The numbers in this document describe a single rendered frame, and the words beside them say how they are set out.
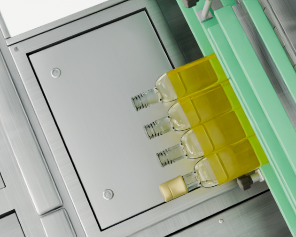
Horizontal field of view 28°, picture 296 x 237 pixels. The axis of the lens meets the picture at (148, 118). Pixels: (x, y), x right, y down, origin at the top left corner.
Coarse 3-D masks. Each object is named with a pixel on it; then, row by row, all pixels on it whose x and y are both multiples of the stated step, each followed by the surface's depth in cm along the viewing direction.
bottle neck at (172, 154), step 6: (180, 144) 109; (168, 150) 108; (174, 150) 108; (180, 150) 108; (156, 156) 109; (162, 156) 108; (168, 156) 108; (174, 156) 108; (180, 156) 108; (162, 162) 107; (168, 162) 108; (174, 162) 109
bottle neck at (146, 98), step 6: (150, 90) 111; (138, 96) 110; (144, 96) 110; (150, 96) 110; (156, 96) 110; (132, 102) 112; (138, 102) 110; (144, 102) 110; (150, 102) 110; (156, 102) 111; (138, 108) 110
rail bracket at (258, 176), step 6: (258, 168) 114; (252, 174) 114; (258, 174) 114; (240, 180) 113; (246, 180) 113; (252, 180) 113; (258, 180) 114; (264, 180) 113; (240, 186) 114; (246, 186) 113
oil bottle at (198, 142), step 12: (240, 108) 109; (216, 120) 108; (228, 120) 108; (240, 120) 109; (192, 132) 108; (204, 132) 108; (216, 132) 108; (228, 132) 108; (240, 132) 108; (252, 132) 108; (192, 144) 107; (204, 144) 107; (216, 144) 107; (228, 144) 108; (192, 156) 107; (204, 156) 108
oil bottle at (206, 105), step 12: (228, 84) 110; (192, 96) 110; (204, 96) 110; (216, 96) 110; (228, 96) 110; (180, 108) 109; (192, 108) 109; (204, 108) 109; (216, 108) 109; (228, 108) 109; (180, 120) 108; (192, 120) 108; (204, 120) 109; (180, 132) 110
